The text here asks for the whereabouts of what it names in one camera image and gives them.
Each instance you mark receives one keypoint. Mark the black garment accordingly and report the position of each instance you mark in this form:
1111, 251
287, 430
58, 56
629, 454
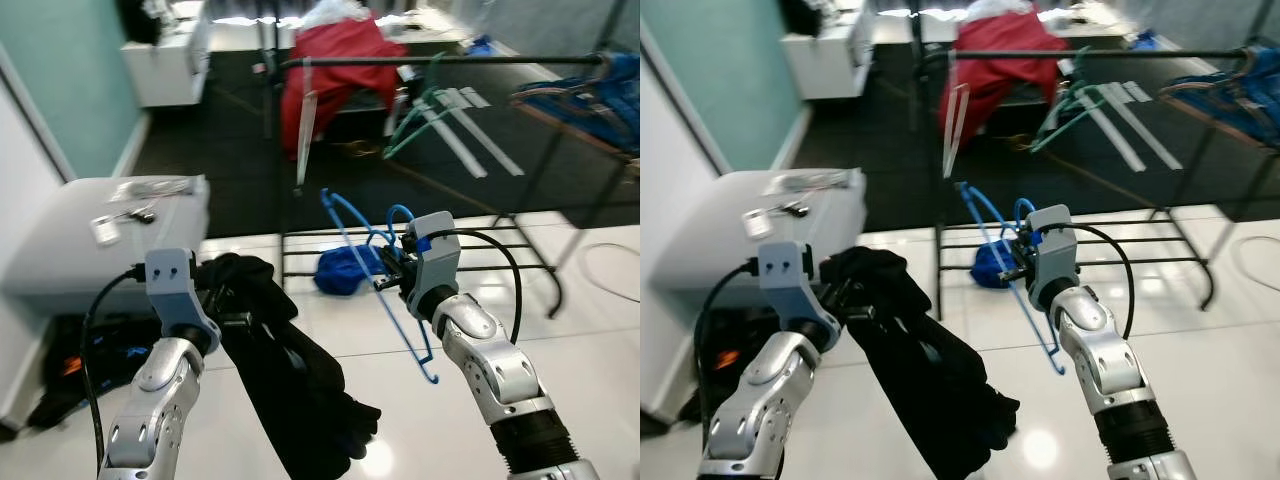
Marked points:
290, 380
920, 380

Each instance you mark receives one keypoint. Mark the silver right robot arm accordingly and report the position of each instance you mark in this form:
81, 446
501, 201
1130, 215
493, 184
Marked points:
1105, 360
490, 360

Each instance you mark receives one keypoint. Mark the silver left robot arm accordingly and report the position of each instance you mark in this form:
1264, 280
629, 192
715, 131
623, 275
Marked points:
150, 400
765, 410

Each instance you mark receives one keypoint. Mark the blue crumpled cloth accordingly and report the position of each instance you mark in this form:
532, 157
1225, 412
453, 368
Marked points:
988, 268
340, 272

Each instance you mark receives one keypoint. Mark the small black connector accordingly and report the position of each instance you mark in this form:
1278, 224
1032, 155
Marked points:
798, 208
145, 214

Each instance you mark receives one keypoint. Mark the white tag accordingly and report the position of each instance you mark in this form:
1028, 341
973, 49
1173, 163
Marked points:
105, 232
758, 224

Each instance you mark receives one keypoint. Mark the small clear plastic bag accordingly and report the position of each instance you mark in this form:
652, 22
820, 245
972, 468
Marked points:
805, 181
150, 188

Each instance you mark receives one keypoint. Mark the black orange bag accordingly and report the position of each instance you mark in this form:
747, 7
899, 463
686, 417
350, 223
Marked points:
70, 385
725, 360

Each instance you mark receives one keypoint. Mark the red garment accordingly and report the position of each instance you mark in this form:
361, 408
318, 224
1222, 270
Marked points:
340, 70
1000, 65

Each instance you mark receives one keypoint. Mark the black metal clothes rack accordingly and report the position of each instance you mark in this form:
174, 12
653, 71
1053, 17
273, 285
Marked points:
1100, 55
450, 61

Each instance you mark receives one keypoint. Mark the white low cabinet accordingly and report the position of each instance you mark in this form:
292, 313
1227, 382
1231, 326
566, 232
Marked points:
825, 65
165, 70

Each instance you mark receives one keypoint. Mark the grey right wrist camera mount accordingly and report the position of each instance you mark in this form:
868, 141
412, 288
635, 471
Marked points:
438, 260
1052, 245

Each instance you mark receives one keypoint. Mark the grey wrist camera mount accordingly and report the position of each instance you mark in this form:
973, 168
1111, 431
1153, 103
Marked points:
175, 290
438, 260
790, 285
1052, 245

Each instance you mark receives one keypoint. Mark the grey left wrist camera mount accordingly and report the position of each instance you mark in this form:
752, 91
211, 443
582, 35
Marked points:
175, 290
790, 285

